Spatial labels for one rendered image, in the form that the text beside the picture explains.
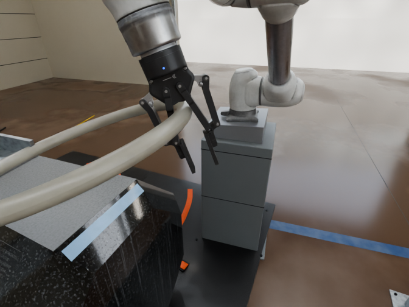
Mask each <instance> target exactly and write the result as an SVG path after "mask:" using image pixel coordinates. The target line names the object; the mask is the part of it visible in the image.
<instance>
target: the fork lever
mask: <svg viewBox="0 0 409 307"><path fill-rule="evenodd" d="M34 145H35V144H34V141H33V140H32V139H27V138H22V137H18V136H12V135H6V134H3V133H0V160H1V159H3V158H5V157H7V156H9V155H11V154H13V153H15V152H17V151H19V150H21V149H24V148H26V147H28V146H29V147H32V146H34ZM36 157H38V155H37V156H35V157H33V158H31V159H29V160H27V161H25V162H23V163H21V164H19V165H17V166H16V167H14V168H12V169H11V170H9V171H7V172H5V173H4V174H2V175H0V177H2V176H3V175H6V174H7V173H9V172H11V171H12V170H14V169H16V168H18V167H20V166H22V165H23V164H25V163H27V162H29V161H30V160H33V159H34V158H36Z"/></svg>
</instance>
